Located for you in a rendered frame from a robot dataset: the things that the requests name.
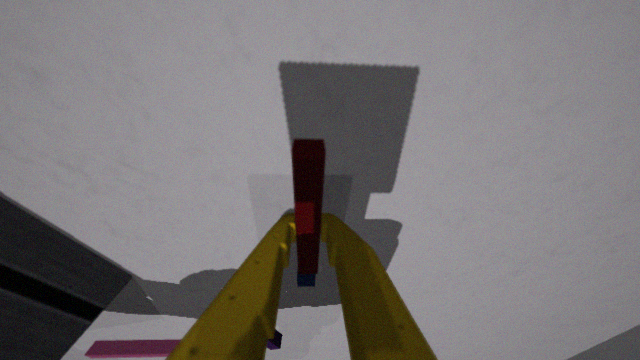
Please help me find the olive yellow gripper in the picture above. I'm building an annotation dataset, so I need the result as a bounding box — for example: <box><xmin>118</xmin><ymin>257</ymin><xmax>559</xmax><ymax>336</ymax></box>
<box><xmin>165</xmin><ymin>213</ymin><xmax>438</xmax><ymax>360</ymax></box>

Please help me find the pink flat bar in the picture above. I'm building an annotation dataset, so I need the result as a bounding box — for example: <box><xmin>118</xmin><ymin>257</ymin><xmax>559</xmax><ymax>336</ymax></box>
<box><xmin>84</xmin><ymin>339</ymin><xmax>182</xmax><ymax>358</ymax></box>

